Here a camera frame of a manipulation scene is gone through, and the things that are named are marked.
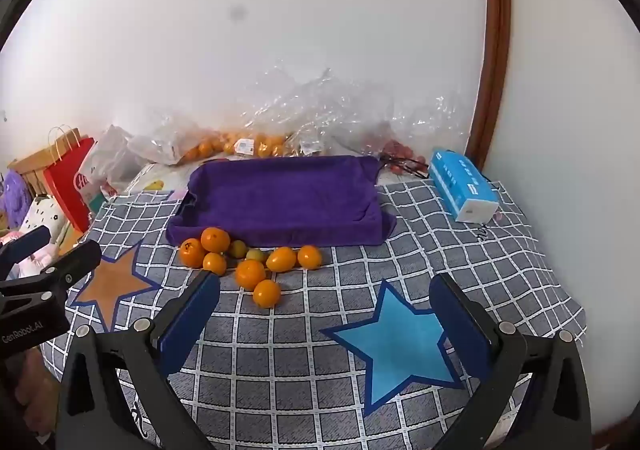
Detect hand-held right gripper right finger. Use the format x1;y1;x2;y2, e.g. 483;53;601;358
429;273;593;450

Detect purple towel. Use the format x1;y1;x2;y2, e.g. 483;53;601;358
165;155;398;248

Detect blue tissue pack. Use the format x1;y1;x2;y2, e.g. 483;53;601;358
429;148;501;223

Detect pink cloth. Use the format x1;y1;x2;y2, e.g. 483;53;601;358
10;230;66;276

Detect white spotted pillow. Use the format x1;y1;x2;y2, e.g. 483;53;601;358
20;195;68;243

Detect purple plush toy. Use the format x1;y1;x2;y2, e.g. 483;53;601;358
0;170;33;228

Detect person's left hand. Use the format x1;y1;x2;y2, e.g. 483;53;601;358
15;349;57;441

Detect labelled bag of oranges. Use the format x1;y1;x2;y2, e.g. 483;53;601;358
220;127;296;158

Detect bag of cherry tomatoes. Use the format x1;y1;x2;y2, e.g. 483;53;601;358
365;120;431;176

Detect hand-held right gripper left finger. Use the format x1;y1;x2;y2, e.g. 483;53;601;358
54;269;222;450

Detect oval orange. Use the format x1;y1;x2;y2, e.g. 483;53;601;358
265;247;298;272

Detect black eyeglasses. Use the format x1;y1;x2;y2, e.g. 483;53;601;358
377;154;431;179

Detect grey checked star blanket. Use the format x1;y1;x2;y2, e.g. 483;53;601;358
42;177;588;450

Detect labelled bag of yellow fruits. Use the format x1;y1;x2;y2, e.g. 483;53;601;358
292;125;351;158

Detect large clear plastic bag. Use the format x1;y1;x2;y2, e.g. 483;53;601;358
240;60;471;156

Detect brown wooden door frame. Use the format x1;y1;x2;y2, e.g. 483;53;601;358
465;0;512;171

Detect clear bag of small oranges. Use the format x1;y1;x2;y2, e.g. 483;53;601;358
127;115;236;166

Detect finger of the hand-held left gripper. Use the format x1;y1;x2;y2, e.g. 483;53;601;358
0;240;103;303
0;225;52;281

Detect white plastic bag red print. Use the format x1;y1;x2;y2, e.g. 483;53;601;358
77;125;151;198

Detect red paper bag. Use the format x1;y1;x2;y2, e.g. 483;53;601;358
42;137;98;233

